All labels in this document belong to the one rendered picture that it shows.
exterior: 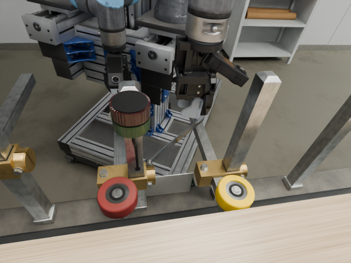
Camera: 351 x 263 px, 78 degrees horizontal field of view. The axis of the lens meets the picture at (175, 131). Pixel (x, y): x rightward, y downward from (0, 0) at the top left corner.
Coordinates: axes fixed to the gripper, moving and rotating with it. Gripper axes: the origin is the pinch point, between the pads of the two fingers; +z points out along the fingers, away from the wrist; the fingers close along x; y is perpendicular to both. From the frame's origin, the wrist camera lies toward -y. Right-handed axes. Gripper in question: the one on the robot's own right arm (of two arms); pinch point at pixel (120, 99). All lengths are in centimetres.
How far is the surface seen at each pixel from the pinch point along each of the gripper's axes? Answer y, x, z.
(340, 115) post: -34, -53, -18
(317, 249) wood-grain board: -59, -36, -7
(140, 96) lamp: -38.5, -5.6, -29.0
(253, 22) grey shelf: 181, -149, 31
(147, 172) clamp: -35.6, -6.5, -4.4
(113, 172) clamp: -34.6, 1.4, -4.5
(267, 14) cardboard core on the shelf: 193, -170, 25
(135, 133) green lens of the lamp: -42.6, -4.4, -25.1
